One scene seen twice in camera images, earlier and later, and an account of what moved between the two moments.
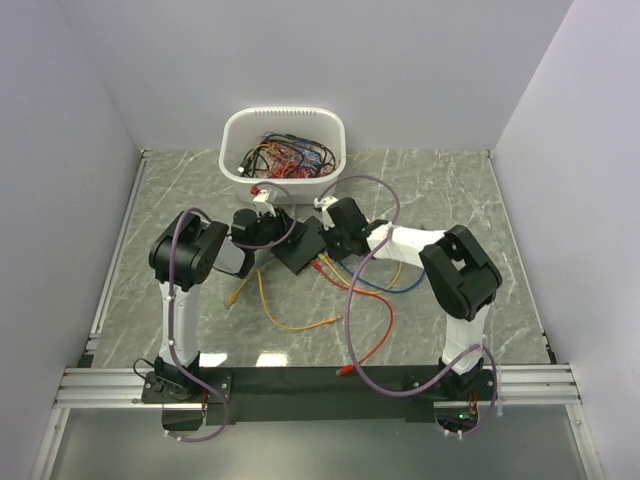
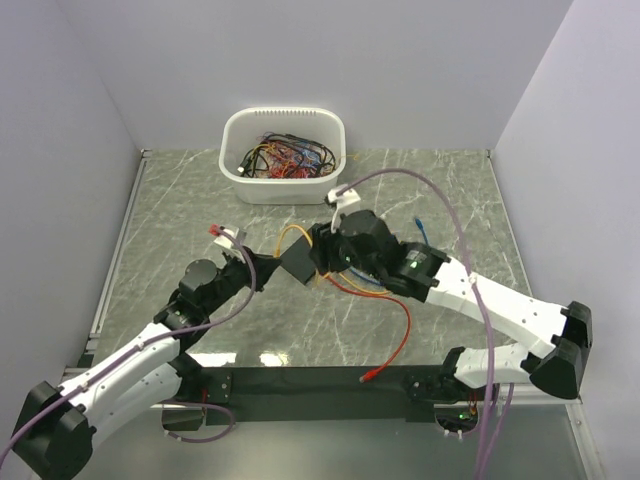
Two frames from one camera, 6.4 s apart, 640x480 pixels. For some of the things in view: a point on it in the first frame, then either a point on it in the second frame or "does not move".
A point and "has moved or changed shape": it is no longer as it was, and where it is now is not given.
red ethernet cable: (348, 369) -> (366, 377)
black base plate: (344, 394) does not move
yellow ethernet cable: (233, 295) -> (278, 242)
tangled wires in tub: (283, 155) does not move
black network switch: (304, 243) has moved or changed shape
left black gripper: (281, 221) -> (258, 267)
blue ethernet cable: (368, 283) has moved or changed shape
